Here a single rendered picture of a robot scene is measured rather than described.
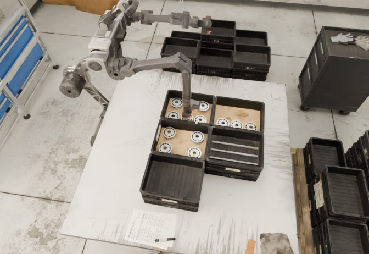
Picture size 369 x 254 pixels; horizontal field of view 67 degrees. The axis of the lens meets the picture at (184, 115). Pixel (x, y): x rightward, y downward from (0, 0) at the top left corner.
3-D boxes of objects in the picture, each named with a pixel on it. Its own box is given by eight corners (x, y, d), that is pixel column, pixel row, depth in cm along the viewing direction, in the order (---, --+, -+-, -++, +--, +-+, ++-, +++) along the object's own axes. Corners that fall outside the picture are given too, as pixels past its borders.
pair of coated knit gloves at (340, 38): (330, 44, 276) (331, 41, 274) (328, 32, 287) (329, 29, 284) (357, 46, 274) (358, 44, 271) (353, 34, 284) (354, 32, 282)
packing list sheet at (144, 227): (123, 242, 187) (123, 242, 187) (132, 208, 201) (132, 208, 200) (172, 250, 184) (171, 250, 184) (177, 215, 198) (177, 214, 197)
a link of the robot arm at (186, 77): (183, 57, 172) (180, 71, 167) (192, 58, 171) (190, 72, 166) (184, 94, 210) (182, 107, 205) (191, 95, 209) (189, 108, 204)
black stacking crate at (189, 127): (151, 159, 211) (150, 152, 201) (161, 126, 228) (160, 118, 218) (204, 167, 206) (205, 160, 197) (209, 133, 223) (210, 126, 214)
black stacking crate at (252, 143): (205, 167, 206) (205, 160, 197) (210, 133, 223) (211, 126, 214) (259, 176, 202) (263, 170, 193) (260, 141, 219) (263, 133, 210)
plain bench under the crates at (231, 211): (88, 252, 248) (58, 233, 191) (133, 108, 340) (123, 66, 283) (272, 283, 233) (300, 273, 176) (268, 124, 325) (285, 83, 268)
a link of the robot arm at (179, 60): (185, 48, 163) (183, 61, 159) (193, 62, 174) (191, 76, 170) (121, 58, 181) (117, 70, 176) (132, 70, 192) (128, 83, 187)
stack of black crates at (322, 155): (338, 189, 265) (350, 180, 246) (305, 185, 268) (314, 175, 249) (331, 152, 288) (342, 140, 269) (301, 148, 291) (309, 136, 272)
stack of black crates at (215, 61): (195, 84, 342) (196, 64, 314) (198, 67, 359) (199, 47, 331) (228, 88, 338) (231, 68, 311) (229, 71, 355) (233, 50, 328)
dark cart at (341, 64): (297, 112, 335) (329, 55, 262) (295, 84, 361) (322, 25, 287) (350, 118, 329) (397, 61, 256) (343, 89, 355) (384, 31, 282)
